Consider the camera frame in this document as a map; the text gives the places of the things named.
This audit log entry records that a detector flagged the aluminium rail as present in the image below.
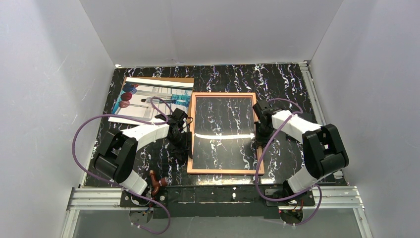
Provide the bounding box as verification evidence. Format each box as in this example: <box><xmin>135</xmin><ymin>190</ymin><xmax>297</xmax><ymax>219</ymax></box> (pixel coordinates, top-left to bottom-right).
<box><xmin>298</xmin><ymin>61</ymin><xmax>327</xmax><ymax>125</ymax></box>
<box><xmin>61</xmin><ymin>186</ymin><xmax>372</xmax><ymax>238</ymax></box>

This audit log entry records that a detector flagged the printed photo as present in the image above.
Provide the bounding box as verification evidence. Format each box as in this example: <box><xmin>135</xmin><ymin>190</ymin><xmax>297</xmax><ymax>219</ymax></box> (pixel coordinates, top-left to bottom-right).
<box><xmin>108</xmin><ymin>77</ymin><xmax>194</xmax><ymax>125</ymax></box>

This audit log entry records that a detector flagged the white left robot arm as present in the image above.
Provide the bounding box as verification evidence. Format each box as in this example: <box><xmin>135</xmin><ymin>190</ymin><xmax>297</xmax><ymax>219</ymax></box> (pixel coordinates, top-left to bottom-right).
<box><xmin>94</xmin><ymin>122</ymin><xmax>193</xmax><ymax>195</ymax></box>

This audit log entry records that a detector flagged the aluminium right side rail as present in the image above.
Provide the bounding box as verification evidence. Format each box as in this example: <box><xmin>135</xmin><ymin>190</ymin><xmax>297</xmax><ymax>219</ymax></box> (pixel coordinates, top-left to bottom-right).
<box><xmin>298</xmin><ymin>61</ymin><xmax>327</xmax><ymax>125</ymax></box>

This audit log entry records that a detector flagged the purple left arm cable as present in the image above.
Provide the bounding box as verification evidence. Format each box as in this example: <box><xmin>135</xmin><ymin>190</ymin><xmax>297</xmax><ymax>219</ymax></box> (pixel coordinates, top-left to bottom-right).
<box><xmin>72</xmin><ymin>97</ymin><xmax>172</xmax><ymax>235</ymax></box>

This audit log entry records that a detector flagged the copper pipe fitting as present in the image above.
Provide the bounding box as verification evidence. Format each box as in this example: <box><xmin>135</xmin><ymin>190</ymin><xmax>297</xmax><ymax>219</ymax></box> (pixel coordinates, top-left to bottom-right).
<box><xmin>149</xmin><ymin>170</ymin><xmax>168</xmax><ymax>197</ymax></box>

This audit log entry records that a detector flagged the brown backing board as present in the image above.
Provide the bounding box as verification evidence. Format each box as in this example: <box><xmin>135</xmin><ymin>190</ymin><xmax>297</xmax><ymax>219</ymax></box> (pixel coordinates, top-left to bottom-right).
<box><xmin>124</xmin><ymin>76</ymin><xmax>195</xmax><ymax>125</ymax></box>

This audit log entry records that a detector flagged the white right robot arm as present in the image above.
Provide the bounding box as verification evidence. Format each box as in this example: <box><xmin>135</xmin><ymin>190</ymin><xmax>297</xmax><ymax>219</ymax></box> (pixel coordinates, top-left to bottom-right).
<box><xmin>254</xmin><ymin>108</ymin><xmax>349</xmax><ymax>197</ymax></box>

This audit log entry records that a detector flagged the aluminium front rail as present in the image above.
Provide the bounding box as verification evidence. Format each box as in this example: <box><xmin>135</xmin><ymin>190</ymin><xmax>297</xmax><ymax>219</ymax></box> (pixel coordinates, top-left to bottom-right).
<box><xmin>61</xmin><ymin>186</ymin><xmax>372</xmax><ymax>238</ymax></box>

